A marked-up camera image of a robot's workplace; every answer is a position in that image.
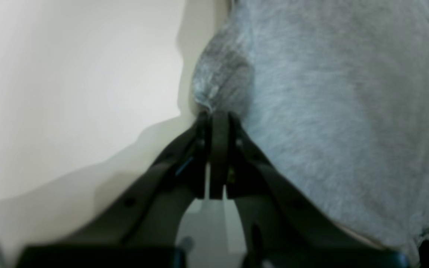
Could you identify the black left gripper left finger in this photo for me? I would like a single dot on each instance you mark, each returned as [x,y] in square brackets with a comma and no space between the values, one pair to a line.
[139,229]

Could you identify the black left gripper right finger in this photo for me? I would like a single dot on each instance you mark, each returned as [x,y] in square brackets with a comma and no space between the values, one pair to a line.
[282,228]

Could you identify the grey T-shirt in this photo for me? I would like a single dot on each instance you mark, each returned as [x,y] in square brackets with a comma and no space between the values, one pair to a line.
[336,95]

